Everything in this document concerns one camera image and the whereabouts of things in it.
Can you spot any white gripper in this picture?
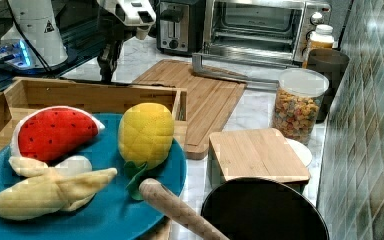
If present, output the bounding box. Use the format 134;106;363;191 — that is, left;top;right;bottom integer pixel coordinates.
96;0;156;83

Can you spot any plush watermelon slice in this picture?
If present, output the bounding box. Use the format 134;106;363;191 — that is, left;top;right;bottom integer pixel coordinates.
10;106;105;163

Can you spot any wooden pan handle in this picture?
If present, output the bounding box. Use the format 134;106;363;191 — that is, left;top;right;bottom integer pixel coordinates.
139;178;229;240

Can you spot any black silver toaster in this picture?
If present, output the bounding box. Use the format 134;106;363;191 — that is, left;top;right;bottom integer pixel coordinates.
156;0;206;56

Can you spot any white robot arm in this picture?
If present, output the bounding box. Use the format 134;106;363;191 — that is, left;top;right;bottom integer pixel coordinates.
2;0;156;83

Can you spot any small bamboo box lid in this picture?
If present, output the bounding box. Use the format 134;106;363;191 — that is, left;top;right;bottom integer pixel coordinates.
207;128;311;192

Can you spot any plush yellow pineapple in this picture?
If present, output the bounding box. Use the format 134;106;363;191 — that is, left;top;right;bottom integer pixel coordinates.
118;103;174;201

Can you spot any dark brown cup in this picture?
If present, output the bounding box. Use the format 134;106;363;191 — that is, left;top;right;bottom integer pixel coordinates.
307;48;349;123

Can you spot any black frying pan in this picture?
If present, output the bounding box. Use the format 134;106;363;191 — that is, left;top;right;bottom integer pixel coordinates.
201;178;330;240

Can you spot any white round plate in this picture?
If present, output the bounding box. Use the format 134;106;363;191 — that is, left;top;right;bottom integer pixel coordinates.
287;138;313;166

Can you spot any orange juice bottle white cap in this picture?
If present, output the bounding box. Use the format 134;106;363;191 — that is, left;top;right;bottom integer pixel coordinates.
302;24;334;68

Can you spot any plush peeled banana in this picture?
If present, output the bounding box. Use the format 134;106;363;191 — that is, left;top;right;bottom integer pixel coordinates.
0;156;118;221

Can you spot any stainless toaster oven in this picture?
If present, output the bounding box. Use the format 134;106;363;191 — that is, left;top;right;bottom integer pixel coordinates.
202;0;331;67

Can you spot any wooden drawer cabinet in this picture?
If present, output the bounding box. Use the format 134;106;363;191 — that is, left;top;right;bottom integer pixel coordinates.
0;82;189;240

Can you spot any clear jar of colourful cereal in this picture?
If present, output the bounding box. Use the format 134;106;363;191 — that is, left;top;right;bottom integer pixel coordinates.
271;68;329;145

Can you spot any large bamboo cutting board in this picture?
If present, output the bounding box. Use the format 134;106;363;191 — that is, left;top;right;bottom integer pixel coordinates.
134;59;246;160

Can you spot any blue round plate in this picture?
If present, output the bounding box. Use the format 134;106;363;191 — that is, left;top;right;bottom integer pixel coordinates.
0;113;188;240

